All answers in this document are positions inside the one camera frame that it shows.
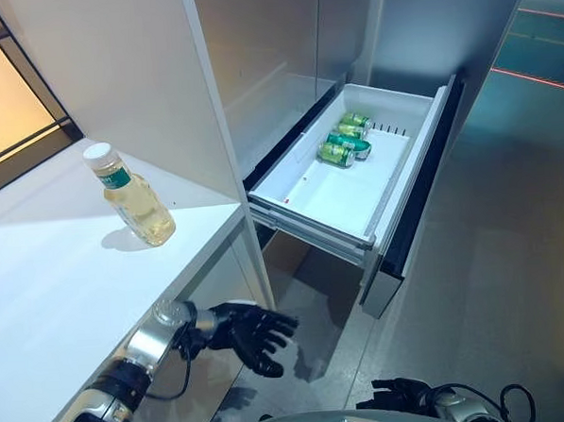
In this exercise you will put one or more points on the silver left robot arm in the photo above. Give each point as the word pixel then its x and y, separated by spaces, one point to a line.
pixel 142 350

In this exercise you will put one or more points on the white counter cabinet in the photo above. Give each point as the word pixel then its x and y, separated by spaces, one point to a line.
pixel 75 231

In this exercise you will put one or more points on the black framed window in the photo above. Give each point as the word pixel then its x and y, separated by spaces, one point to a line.
pixel 11 93

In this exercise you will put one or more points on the green drink can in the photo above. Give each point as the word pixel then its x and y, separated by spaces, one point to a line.
pixel 354 121
pixel 336 153
pixel 349 142

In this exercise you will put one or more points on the yellow drink bottle white cap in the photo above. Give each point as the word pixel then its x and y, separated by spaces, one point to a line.
pixel 135 200

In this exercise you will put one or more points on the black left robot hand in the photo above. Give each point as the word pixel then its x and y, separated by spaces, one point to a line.
pixel 250 331

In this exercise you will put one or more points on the silver fridge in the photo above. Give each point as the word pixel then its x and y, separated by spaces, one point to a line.
pixel 349 51

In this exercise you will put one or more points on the white fridge drawer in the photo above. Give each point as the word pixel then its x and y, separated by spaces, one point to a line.
pixel 356 183

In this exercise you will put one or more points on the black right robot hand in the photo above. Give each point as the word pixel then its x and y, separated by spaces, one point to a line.
pixel 395 390

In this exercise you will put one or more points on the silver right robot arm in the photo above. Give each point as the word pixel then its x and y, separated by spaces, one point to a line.
pixel 467 409

